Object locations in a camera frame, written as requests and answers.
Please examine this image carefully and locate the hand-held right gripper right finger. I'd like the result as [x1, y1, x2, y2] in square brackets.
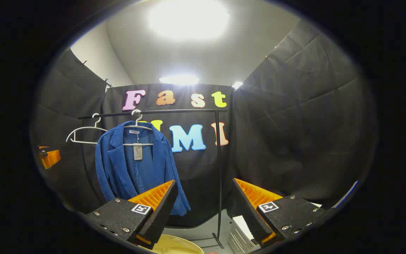
[230, 178, 327, 247]

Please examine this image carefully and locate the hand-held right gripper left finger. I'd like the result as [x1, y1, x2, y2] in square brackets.
[85, 179, 179, 250]

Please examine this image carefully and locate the cream round laundry hamper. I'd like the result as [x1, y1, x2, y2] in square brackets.
[147, 235, 205, 254]

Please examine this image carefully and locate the blue corduroy jacket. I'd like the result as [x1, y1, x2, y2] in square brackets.
[95, 121, 192, 216]

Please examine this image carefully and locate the white clothes hanger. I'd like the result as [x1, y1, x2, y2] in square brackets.
[123, 109, 154, 147]
[66, 113, 109, 145]

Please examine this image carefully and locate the black metal clothes rack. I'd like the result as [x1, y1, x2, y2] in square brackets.
[78, 109, 229, 249]

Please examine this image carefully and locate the white storage box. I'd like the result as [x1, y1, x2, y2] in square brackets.
[228, 214, 262, 254]

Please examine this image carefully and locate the black backdrop cloth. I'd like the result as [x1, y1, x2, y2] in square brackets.
[30, 19, 378, 228]

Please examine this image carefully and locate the large ceiling light panel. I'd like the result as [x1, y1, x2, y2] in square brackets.
[148, 0, 230, 39]

